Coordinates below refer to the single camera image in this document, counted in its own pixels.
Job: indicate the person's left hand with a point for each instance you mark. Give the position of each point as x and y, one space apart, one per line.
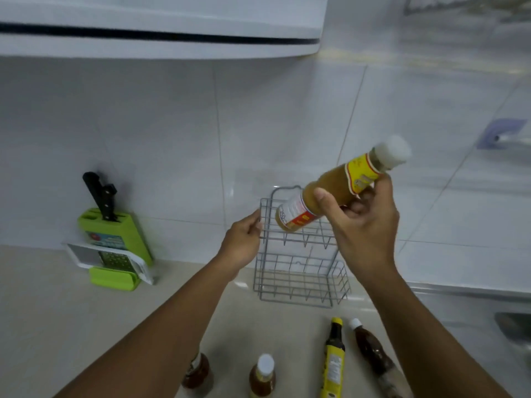
236 248

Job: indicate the person's right hand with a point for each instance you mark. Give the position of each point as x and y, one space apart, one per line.
365 240

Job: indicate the person's left thumb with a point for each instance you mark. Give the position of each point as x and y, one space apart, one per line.
249 218

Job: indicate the person's right thumb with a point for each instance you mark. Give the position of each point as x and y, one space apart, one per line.
328 205

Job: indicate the orange sauce bottle white cap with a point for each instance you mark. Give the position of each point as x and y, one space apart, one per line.
332 184

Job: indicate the person's left forearm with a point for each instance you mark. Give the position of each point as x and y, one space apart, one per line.
166 327

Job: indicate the person's right forearm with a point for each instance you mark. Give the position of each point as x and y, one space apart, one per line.
423 339

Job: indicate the green knife block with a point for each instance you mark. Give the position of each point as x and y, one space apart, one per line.
124 236

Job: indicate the brown bottle white cap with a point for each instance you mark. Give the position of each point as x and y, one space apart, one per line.
373 352

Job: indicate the dark bottle yellow label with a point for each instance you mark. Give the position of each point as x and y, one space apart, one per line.
334 360

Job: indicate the amber bottle white cap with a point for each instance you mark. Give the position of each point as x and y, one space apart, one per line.
262 377

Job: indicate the white framed grater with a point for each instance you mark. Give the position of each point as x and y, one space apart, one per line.
89 254

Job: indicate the brown sauce bottle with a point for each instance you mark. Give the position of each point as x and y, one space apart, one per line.
198 377

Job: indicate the steel sink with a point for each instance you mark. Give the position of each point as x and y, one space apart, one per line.
477 323

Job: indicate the white rod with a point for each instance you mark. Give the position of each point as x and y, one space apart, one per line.
516 140

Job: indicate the white range hood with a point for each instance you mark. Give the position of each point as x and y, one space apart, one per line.
157 20

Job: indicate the purple wall mount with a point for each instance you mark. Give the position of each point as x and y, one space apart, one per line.
491 130

